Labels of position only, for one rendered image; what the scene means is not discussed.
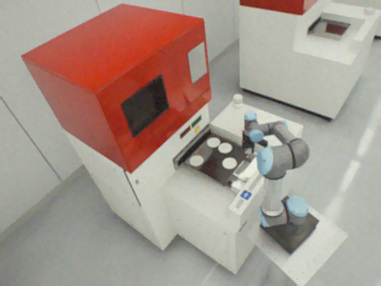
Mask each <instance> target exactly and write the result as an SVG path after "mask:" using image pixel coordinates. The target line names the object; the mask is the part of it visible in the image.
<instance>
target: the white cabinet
mask: <svg viewBox="0 0 381 286"><path fill-rule="evenodd" d="M293 171H294V169H289V170H287V172H286V176H285V177H284V178H283V179H282V190H281V200H282V199H283V198H284V197H285V196H287V194H288V193H289V191H290V185H291V182H292V178H293ZM162 189H163V188H162ZM163 193H164V195H165V198H166V201H167V203H168V208H169V210H170V212H171V215H172V218H173V222H174V225H175V227H176V230H177V233H178V234H179V235H180V236H181V237H183V238H185V240H188V242H189V243H192V244H193V245H195V246H196V247H197V248H199V249H200V250H201V251H202V252H204V253H205V254H207V255H209V257H212V259H214V260H216V261H217V262H218V263H219V264H221V265H222V266H225V268H226V269H228V270H229V271H231V272H232V273H235V275H236V274H237V273H238V271H239V269H240V268H241V266H242V264H243V262H244V261H245V260H246V258H247V257H248V256H249V254H250V252H251V251H252V249H253V248H254V243H252V241H250V240H249V239H248V238H247V235H248V234H249V232H250V231H251V229H253V226H254V224H255V222H256V220H258V218H259V211H258V206H259V205H261V203H262V202H263V200H264V194H263V195H262V197H261V198H260V199H259V202H258V203H256V205H255V207H254V208H253V210H252V211H251V213H250V214H249V216H248V217H247V218H246V219H245V221H244V222H243V224H242V226H240V229H239V230H238V231H237V232H236V234H234V233H233V232H230V231H229V230H228V229H227V230H226V228H224V227H222V226H221V225H219V224H218V223H217V222H214V221H213V220H210V218H208V217H207V216H205V215H204V214H202V213H200V212H199V211H197V210H196V209H194V208H192V207H191V206H189V205H188V204H187V203H184V202H183V201H181V200H179V198H176V197H175V196H174V195H172V194H171V193H170V192H167V191H166V190H163Z"/></svg>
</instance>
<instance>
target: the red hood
mask: <svg viewBox="0 0 381 286"><path fill-rule="evenodd" d="M20 57H21V58H22V60H23V61H24V64H26V67H27V70H28V71H29V73H30V74H31V76H32V78H33V79H34V80H35V82H36V84H37V86H38V88H39V89H40V90H41V93H42V94H43V96H44V99H45V100H46V101H47V103H48V106H50V108H51V110H52V112H53V114H54V115H55V116H56V118H57V119H58V122H60V125H61V127H62V129H64V130H65V131H66V132H69V134H72V135H73V136H74V137H76V138H77V139H79V140H80V141H81V142H83V143H85V144H86V145H87V146H89V147H91V148H93V149H94V150H95V151H97V152H98V153H100V154H101V155H102V156H104V157H106V158H107V159H109V160H110V161H112V162H113V163H114V164H116V165H117V166H119V167H121V168H122V169H124V170H126V171H127V172H128V173H130V174H132V173H133V172H134V171H135V170H136V169H137V168H138V167H139V166H140V165H141V164H143V163H144V162H145V161H146V159H148V158H149V157H150V156H151V155H152V154H153V153H155V151H157V149H158V148H160V146H162V145H163V144H164V143H165V142H166V141H167V140H168V139H169V138H171V137H172V136H173V135H174V134H175V133H176V132H177V131H178V130H179V129H181V128H182V127H183V125H185V123H187V122H188V120H191V118H192V117H194V115H195V114H196V113H197V112H199V111H200V110H201V109H202V108H203V107H204V106H205V105H206V104H207V103H208V102H209V101H210V100H211V99H212V95H211V89H210V73H209V66H208V46H207V38H206V31H205V23H204V18H199V17H195V16H189V15H185V14H176V13H173V12H170V11H163V10H160V9H150V8H144V7H140V6H134V5H131V4H124V3H121V4H118V5H117V6H116V7H113V8H111V9H108V10H106V11H105V12H103V13H101V14H99V15H97V16H95V17H94V18H92V19H90V20H87V21H85V22H84V23H82V24H80V25H79V26H75V27H74V28H72V29H70V30H69V31H65V32H64V33H62V34H60V35H59V36H57V37H54V38H53V39H51V40H48V41H47V42H46V43H43V44H42V45H40V46H37V47H36V48H34V49H32V50H30V51H28V52H26V53H24V54H22V55H21V56H20Z"/></svg>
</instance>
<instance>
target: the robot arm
mask: <svg viewBox="0 0 381 286"><path fill-rule="evenodd" d="M243 119H244V131H242V149H246V150H247V151H245V153H248V154H251V155H252V156H253V155H254V142H255V143H257V144H258V145H260V146H262V147H264V148H261V149H260V150H259V151H258V152H257V169H258V171H259V173H260V174H261V175H263V176H264V200H263V202H262V203H261V205H259V206H258V211H259V217H260V219H261V223H262V225H263V226H273V225H281V228H282V230H283V231H284V232H285V233H286V234H289V235H290V236H293V237H294V236H300V235H302V234H303V233H304V231H306V228H307V225H308V223H307V220H306V216H307V214H308V211H309V204H308V203H307V202H306V200H304V198H302V197H300V196H291V197H290V198H288V199H287V201H286V202H281V190H282V179H283V178H284V177H285V176H286V172H287V170H289V169H297V168H300V167H302V166H303V165H304V164H305V163H306V162H307V161H308V158H309V156H310V148H309V146H308V144H307V143H306V142H305V141H304V140H302V139H300V138H298V137H296V135H294V134H293V133H292V132H290V131H289V130H288V126H287V123H286V121H275V122H272V123H262V124H258V121H257V112H254V111H248V112H245V114H244V118H243ZM271 135H274V136H275V137H276V138H277V139H278V140H279V141H280V142H281V143H282V145H281V146H271V147H267V146H268V141H267V140H264V139H263V138H264V137H266V136H271Z"/></svg>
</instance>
